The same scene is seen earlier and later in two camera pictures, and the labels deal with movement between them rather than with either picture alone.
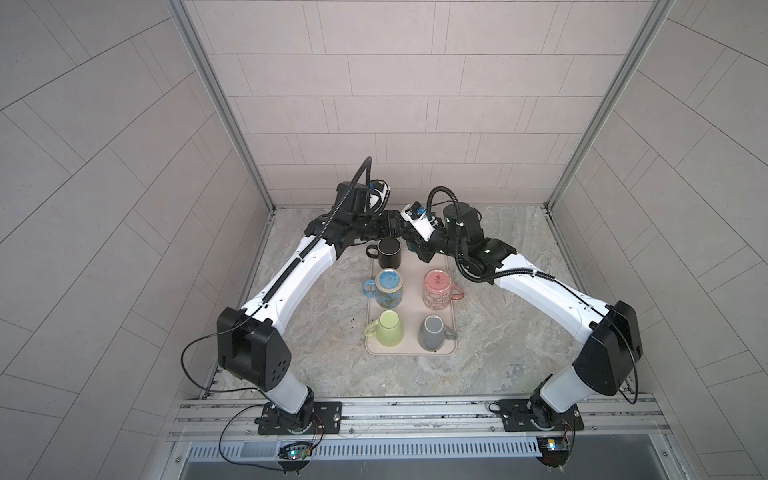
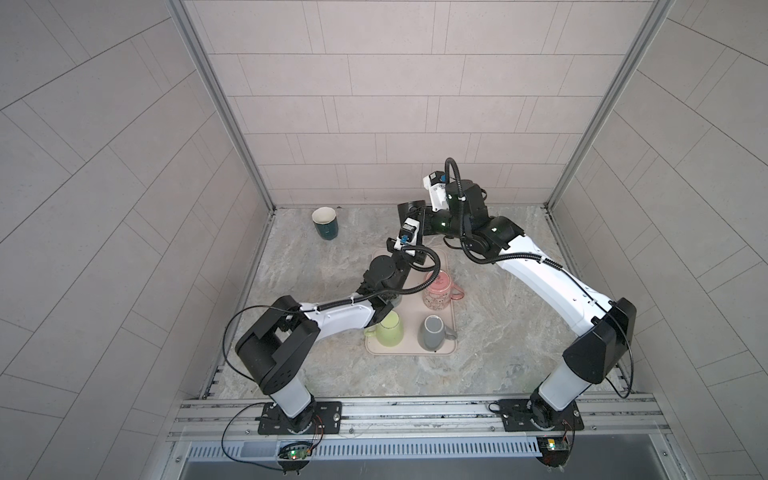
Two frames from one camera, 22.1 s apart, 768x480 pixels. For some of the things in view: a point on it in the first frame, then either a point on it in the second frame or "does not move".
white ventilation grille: x=381 y=448 does not move
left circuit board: x=296 y=451 does not move
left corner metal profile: x=237 y=125 does not move
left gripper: x=389 y=229 → x=414 y=257
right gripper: x=422 y=246 → x=425 y=219
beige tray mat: x=412 y=308 does not move
